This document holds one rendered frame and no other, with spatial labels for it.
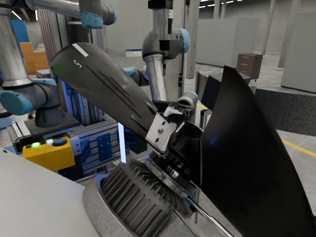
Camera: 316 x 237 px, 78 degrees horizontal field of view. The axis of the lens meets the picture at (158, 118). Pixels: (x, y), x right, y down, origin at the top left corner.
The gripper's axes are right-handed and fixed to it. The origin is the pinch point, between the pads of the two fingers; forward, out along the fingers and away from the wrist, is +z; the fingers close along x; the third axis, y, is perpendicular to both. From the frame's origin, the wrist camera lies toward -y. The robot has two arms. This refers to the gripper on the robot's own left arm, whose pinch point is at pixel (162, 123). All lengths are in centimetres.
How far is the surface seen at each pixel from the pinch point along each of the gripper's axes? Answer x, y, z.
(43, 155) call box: 15.7, -37.8, 18.1
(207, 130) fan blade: -15.9, 16.4, 28.4
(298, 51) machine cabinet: -4, 178, -623
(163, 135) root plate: -7.2, 6.4, 19.5
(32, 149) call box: 15.4, -43.8, 17.3
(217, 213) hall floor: 115, 37, -80
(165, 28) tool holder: -30.4, 2.3, 14.6
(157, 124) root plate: -9.5, 4.3, 19.1
